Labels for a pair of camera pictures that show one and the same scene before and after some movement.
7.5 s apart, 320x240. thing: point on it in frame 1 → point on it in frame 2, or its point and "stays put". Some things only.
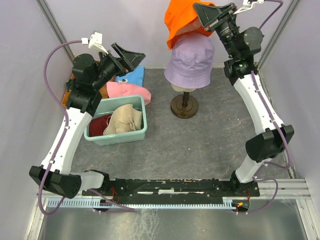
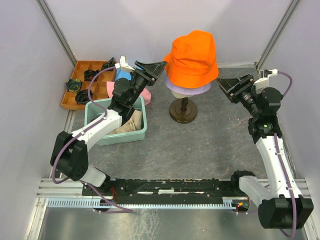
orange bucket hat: (181, 16) → (192, 61)
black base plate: (178, 188) stays put
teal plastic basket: (104, 107) stays put
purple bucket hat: (190, 63) → (185, 91)
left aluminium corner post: (49, 17) stays put
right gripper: (207, 14) → (227, 84)
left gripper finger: (133, 58) → (155, 68)
